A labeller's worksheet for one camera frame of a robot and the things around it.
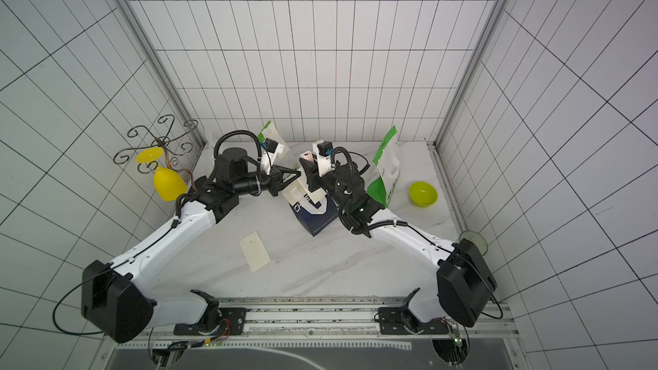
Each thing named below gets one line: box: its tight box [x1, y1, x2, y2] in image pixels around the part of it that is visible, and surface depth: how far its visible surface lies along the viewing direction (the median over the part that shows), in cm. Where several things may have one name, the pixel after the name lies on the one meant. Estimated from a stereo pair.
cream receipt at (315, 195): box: [299, 179, 328, 204], surface depth 77 cm
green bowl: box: [408, 181, 439, 209], surface depth 100 cm
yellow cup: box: [154, 166, 188, 202], surface depth 81 cm
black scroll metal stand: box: [113, 114, 198, 191], surface depth 79 cm
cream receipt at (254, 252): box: [238, 230, 271, 274], surface depth 89 cm
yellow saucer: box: [135, 146, 165, 164], surface depth 76 cm
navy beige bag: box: [281, 170, 339, 238], surface depth 78 cm
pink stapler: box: [299, 150, 315, 163], surface depth 71 cm
